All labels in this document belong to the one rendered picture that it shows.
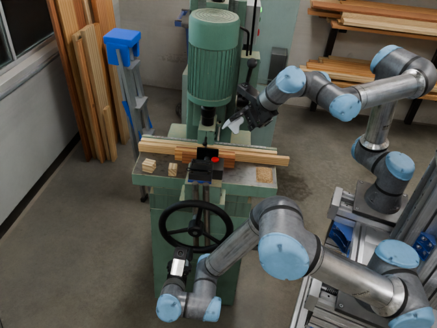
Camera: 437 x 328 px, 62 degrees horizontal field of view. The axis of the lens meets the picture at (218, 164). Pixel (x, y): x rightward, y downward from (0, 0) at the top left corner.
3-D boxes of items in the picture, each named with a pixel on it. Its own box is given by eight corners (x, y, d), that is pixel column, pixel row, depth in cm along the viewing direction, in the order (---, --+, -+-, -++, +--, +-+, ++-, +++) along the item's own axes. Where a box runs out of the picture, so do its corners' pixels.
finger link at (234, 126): (224, 140, 126) (246, 127, 123) (217, 125, 127) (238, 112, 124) (228, 140, 129) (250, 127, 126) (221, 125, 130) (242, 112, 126)
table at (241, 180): (125, 200, 144) (124, 189, 140) (143, 155, 168) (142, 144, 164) (277, 215, 144) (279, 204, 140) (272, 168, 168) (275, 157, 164)
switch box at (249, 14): (241, 43, 156) (246, 4, 146) (242, 36, 164) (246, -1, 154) (255, 45, 156) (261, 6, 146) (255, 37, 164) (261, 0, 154)
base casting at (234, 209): (148, 208, 159) (147, 192, 154) (170, 136, 204) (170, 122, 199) (250, 218, 159) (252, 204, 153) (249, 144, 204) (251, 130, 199)
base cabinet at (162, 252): (153, 299, 203) (147, 209, 159) (170, 222, 248) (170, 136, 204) (233, 306, 202) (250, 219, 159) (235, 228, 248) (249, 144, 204)
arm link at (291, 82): (313, 86, 105) (290, 88, 101) (291, 104, 114) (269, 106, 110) (304, 62, 106) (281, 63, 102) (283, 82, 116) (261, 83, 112)
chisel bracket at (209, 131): (196, 146, 151) (198, 129, 146) (200, 129, 162) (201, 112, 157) (214, 148, 151) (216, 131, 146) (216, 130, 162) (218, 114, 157)
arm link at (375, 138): (370, 179, 155) (405, 62, 118) (346, 160, 165) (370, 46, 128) (391, 169, 158) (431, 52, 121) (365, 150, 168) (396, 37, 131)
